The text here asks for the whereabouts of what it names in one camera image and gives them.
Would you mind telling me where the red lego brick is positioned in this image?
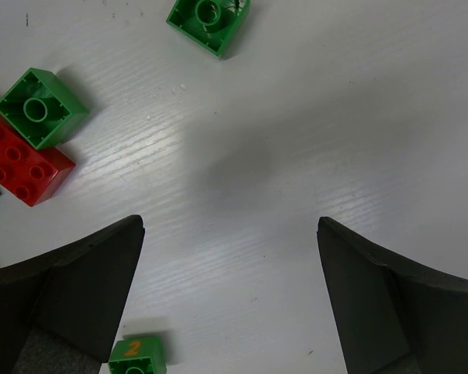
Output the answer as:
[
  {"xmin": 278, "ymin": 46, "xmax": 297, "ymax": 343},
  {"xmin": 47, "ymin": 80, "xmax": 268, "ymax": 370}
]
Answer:
[{"xmin": 0, "ymin": 115, "xmax": 76, "ymax": 206}]

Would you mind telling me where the green lego beside red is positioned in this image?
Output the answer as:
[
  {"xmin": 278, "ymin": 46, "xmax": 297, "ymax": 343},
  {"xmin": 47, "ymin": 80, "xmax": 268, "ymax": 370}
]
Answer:
[{"xmin": 0, "ymin": 68, "xmax": 89, "ymax": 150}]

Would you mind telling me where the green small lego brick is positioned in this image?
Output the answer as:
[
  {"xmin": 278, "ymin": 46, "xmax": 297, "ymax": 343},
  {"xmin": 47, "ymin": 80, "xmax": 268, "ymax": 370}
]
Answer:
[{"xmin": 108, "ymin": 335, "xmax": 167, "ymax": 374}]

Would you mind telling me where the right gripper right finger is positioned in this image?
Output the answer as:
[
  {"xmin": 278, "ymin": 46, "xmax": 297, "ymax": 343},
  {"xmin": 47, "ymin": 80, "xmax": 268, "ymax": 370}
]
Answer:
[{"xmin": 317, "ymin": 217, "xmax": 468, "ymax": 373}]

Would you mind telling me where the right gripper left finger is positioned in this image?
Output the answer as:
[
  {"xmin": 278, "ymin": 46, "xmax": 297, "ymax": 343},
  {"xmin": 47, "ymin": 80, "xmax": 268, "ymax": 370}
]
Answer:
[{"xmin": 0, "ymin": 215, "xmax": 144, "ymax": 373}]

